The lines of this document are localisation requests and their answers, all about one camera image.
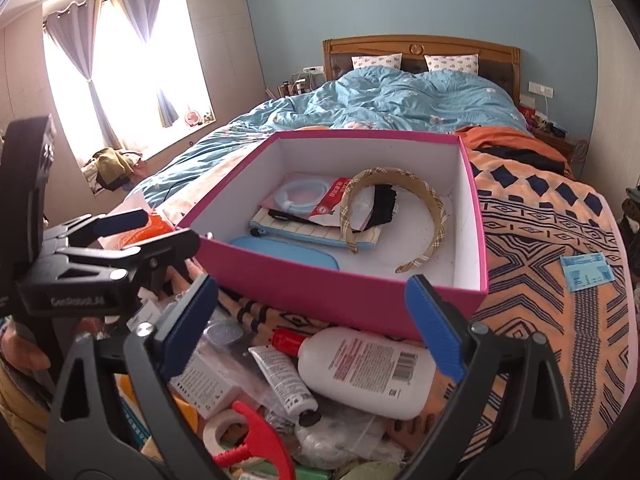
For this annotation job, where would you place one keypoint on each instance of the clear plastic bag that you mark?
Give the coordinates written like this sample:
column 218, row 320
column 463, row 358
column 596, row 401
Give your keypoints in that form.
column 335, row 440

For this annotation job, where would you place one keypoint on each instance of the pink cardboard box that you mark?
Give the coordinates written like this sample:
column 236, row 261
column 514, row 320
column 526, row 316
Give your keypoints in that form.
column 325, row 290

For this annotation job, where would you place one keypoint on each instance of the black clothing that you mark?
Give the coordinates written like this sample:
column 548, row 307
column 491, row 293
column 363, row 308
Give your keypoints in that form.
column 525, row 155

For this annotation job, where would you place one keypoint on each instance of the bright window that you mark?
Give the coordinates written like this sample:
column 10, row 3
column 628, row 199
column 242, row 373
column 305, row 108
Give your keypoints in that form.
column 130, row 95

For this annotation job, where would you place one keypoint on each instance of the orange patterned blanket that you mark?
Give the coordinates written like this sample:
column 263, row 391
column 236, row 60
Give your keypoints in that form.
column 540, row 260

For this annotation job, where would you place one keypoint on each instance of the purple curtain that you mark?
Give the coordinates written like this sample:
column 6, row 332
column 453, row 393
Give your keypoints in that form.
column 140, row 15
column 75, row 45

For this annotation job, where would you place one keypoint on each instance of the cluttered wooden nightstand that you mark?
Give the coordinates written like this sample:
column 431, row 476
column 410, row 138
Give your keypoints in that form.
column 550, row 130

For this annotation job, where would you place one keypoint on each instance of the brown plush toy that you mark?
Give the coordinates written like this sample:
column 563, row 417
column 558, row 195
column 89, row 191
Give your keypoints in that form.
column 631, row 212

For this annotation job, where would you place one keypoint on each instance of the red and white plastic bag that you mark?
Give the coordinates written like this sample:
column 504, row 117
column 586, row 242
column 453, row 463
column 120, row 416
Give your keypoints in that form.
column 335, row 205

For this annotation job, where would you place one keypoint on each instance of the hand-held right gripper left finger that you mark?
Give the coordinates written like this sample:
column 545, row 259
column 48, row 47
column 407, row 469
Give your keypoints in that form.
column 185, row 322

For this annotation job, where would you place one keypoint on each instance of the orange tissue pack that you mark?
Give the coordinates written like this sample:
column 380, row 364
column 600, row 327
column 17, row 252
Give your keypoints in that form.
column 157, row 224

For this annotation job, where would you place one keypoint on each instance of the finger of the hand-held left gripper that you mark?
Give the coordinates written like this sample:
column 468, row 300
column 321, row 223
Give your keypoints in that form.
column 125, row 220
column 170, row 245

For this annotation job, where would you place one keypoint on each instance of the white tube black cap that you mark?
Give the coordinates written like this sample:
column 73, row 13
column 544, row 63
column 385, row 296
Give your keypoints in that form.
column 275, row 370

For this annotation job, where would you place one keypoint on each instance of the white tape roll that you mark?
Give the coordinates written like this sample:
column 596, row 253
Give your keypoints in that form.
column 212, row 427

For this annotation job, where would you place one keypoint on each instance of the orange cloth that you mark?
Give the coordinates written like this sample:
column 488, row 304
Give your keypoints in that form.
column 500, row 137

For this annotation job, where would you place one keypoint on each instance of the clear round container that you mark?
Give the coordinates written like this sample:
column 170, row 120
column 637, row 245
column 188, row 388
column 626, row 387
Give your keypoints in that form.
column 225, row 332

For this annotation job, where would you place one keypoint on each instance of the plaid headband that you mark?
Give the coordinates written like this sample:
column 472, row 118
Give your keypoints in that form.
column 390, row 174

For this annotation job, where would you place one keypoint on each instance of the yellow striped fabric pouch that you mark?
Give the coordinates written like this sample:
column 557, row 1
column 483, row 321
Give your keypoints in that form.
column 310, row 234

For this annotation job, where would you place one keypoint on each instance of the blue floral duvet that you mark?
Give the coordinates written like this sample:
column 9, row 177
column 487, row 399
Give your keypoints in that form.
column 400, row 95

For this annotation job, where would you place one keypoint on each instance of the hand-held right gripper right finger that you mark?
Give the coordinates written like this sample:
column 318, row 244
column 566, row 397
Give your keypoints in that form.
column 435, row 330

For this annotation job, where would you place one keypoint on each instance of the white and orange box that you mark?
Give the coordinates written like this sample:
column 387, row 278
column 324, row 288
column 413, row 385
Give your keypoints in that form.
column 205, row 385

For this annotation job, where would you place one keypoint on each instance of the cluttered bedside table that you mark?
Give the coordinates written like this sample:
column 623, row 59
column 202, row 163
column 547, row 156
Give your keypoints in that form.
column 292, row 87

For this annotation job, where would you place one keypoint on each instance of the person's left hand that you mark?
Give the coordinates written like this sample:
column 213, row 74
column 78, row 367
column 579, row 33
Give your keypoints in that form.
column 22, row 355

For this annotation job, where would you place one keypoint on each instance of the pile of clothes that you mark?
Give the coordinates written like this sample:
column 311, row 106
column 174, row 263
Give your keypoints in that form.
column 112, row 165

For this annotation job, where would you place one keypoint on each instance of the white lotion bottle red cap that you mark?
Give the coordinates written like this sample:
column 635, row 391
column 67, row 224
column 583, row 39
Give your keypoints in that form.
column 360, row 370

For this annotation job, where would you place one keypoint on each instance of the white patterned pillow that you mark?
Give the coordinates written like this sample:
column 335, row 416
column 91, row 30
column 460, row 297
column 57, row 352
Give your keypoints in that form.
column 377, row 61
column 452, row 64

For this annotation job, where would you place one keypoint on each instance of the red plastic toy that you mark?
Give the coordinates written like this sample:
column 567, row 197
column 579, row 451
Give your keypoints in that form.
column 260, row 425

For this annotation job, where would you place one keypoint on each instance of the light blue oval case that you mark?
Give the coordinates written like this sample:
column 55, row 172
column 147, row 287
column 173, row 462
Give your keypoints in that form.
column 285, row 252

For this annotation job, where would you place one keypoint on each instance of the wooden headboard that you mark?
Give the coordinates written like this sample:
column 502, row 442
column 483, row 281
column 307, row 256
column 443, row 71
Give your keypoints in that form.
column 350, row 45

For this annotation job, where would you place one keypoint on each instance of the white wall outlet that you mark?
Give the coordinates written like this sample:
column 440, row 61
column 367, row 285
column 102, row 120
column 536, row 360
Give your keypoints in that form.
column 541, row 89

